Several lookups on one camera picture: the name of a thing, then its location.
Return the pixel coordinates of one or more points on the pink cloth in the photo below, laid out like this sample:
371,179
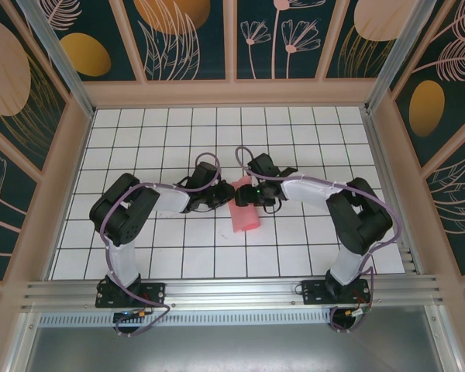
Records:
244,219

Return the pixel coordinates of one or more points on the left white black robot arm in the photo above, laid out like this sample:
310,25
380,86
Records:
124,217

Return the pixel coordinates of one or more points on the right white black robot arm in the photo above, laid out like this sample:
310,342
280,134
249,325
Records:
364,224

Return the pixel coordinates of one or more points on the grey metal sheet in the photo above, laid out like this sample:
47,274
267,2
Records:
232,348

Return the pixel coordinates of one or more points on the small controller board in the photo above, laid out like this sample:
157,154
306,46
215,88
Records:
356,312
129,314

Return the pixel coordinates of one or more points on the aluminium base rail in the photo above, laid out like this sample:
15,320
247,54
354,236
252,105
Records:
232,294

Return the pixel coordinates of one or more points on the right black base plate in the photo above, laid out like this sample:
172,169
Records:
314,294

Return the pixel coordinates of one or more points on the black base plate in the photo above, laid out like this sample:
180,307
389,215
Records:
314,294
155,294

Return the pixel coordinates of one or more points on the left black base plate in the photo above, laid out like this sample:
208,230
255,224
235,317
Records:
155,294

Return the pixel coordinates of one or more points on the aluminium side rail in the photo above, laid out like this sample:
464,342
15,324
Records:
391,193

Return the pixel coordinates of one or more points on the aluminium corner post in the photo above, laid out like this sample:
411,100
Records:
57,54
397,54

